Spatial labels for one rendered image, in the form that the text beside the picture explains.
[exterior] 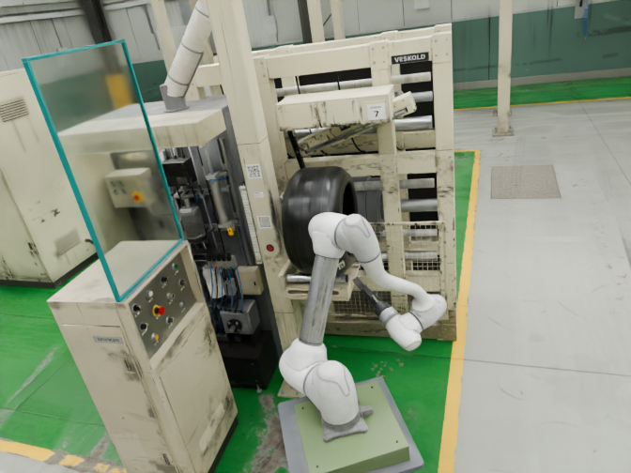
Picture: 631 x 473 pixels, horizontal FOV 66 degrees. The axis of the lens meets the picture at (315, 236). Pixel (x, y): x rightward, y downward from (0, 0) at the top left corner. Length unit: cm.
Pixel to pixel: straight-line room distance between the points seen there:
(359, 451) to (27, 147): 435
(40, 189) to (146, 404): 339
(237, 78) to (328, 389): 146
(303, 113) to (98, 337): 147
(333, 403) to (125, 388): 102
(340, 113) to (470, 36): 899
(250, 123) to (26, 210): 331
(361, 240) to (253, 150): 90
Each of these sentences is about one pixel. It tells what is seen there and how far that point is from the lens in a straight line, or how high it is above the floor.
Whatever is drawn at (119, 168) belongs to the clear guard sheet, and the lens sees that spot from 217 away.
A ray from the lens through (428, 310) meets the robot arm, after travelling 221.
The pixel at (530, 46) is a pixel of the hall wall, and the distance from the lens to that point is 1150.
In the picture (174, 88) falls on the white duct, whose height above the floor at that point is 192.
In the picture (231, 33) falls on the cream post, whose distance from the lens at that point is 241.
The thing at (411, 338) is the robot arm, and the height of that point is 89.
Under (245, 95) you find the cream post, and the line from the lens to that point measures 243.
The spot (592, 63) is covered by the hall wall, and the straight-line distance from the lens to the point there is 1170.
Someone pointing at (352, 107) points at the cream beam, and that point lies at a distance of 257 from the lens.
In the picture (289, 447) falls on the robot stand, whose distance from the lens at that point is 215.
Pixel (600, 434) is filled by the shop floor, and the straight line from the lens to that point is 313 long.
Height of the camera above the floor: 226
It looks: 26 degrees down
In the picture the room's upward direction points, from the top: 9 degrees counter-clockwise
